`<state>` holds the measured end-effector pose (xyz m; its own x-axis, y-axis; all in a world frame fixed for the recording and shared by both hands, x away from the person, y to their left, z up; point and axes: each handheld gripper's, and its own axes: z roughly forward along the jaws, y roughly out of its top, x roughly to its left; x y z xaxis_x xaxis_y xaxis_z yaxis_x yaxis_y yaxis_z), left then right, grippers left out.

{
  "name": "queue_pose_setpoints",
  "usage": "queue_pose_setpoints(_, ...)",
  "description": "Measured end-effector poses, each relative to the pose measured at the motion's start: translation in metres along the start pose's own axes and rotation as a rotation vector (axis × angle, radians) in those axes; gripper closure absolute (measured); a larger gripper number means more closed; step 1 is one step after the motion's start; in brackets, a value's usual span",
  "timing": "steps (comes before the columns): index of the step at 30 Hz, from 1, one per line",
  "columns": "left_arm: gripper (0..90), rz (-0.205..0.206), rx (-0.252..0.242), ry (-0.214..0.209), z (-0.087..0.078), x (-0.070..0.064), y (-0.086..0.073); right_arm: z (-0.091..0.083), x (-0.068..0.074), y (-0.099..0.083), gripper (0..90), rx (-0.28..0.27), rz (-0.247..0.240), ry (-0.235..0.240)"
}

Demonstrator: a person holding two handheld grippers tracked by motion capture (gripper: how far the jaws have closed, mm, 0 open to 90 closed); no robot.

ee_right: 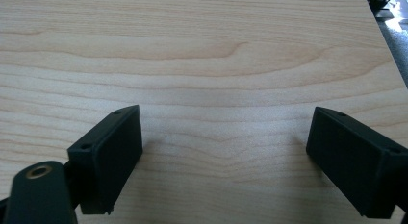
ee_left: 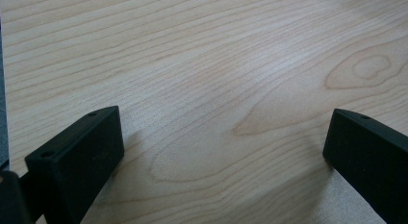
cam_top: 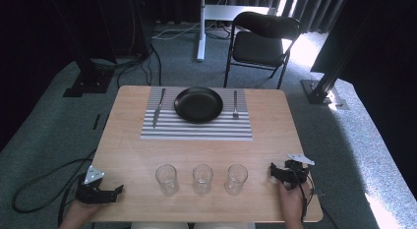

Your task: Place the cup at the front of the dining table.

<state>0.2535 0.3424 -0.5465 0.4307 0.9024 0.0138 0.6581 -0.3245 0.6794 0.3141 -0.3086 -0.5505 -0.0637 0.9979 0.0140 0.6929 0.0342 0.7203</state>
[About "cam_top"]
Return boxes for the grey striped placemat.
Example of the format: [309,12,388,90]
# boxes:
[140,86,254,142]

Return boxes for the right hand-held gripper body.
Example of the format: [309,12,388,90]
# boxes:
[280,152,316,192]

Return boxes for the silver fork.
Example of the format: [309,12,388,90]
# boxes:
[232,89,240,120]

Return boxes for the silver table knife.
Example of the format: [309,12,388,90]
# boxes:
[151,87,167,129]

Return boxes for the clear drinking glass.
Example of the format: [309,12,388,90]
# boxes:
[192,163,214,196]
[224,163,249,196]
[154,163,180,198]

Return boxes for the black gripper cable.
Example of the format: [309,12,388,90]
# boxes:
[289,161,340,229]
[12,149,97,227]

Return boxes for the person's left hand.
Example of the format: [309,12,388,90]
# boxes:
[58,200,101,229]

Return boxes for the black round plate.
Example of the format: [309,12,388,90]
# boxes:
[173,86,224,124]

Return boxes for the white desk frame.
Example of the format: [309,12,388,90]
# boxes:
[196,0,283,63]

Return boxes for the black floor strip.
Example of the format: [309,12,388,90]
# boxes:
[91,113,102,131]

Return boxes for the white floor cable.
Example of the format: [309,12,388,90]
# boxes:
[151,21,202,41]

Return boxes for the black slanted metal stand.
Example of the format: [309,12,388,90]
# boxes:
[300,0,372,105]

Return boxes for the black floor cables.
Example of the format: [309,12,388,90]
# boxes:
[91,38,163,89]

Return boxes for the black folding chair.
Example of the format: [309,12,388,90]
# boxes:
[223,11,302,90]

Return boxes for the person's right hand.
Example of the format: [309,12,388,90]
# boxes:
[278,181,312,229]

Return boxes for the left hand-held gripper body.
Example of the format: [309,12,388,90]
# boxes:
[75,165,116,204]

